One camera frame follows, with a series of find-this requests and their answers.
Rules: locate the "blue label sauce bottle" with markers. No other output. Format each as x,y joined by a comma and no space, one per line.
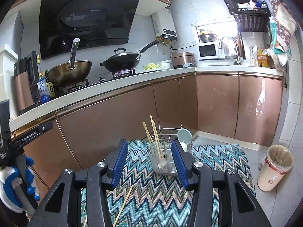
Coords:
43,89

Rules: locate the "black gas stove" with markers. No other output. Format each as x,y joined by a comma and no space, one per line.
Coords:
60,91

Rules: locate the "white water heater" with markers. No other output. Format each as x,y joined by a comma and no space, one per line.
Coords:
164,25

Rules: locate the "orange food package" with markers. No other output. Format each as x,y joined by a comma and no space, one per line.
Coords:
262,59

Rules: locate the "copper black electric kettle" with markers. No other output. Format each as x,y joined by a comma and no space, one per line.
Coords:
26,79

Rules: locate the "blue white gloved hand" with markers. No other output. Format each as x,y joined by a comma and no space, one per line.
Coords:
15,190

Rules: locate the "zigzag patterned table cloth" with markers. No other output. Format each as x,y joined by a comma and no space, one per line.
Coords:
160,200

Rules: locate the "black wall dish rack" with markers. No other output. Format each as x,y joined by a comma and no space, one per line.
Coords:
250,15

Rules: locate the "beige trash bin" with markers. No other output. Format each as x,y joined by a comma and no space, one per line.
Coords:
278,162

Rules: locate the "black wok with lid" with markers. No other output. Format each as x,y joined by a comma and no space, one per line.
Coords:
123,60

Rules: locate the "white microwave oven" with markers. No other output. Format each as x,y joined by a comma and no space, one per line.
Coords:
209,51

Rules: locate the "copper rice cooker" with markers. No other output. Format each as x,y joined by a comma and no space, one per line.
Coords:
178,60

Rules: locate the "brown patterned hanging apron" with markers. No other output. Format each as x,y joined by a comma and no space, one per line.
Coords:
283,26

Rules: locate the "plate of chopped greens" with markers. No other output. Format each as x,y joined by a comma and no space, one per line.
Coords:
152,66

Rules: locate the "chrome kitchen faucet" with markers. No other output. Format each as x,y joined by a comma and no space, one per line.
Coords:
231,52

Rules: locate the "steel bowl on microwave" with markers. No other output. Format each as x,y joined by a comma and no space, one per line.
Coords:
207,36

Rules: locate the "bamboo chopstick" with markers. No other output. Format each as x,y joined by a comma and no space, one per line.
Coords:
149,137
155,132
157,146
123,205

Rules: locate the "black range hood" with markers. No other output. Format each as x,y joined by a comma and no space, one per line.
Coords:
94,22

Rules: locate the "clear glass bottle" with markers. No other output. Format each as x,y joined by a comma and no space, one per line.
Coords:
253,61

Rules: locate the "bronze wok with steel handle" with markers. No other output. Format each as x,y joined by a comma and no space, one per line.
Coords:
71,72

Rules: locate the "clear utensil holder with rack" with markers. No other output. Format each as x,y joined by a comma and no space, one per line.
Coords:
164,166

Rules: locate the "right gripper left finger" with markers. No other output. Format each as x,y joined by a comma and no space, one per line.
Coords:
62,204

